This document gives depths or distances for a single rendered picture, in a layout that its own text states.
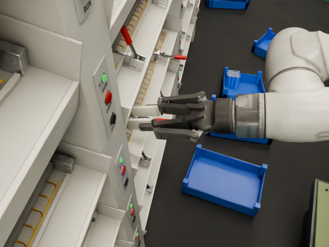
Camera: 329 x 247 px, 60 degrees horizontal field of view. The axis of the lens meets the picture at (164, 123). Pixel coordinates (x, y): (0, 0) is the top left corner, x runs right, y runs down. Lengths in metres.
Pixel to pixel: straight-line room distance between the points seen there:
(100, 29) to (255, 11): 2.06
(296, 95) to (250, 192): 0.74
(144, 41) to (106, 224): 0.40
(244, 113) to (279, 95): 0.07
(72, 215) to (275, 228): 0.92
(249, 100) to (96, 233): 0.39
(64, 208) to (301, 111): 0.42
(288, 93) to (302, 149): 0.90
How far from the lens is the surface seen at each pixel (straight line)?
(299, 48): 0.65
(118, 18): 0.42
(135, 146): 0.70
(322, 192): 1.11
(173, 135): 0.58
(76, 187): 0.44
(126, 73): 0.59
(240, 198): 1.23
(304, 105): 0.56
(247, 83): 1.67
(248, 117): 0.55
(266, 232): 1.20
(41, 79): 0.31
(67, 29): 0.28
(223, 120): 0.57
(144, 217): 1.02
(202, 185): 1.23
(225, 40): 1.98
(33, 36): 0.30
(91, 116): 0.35
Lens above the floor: 1.08
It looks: 50 degrees down
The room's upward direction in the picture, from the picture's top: straight up
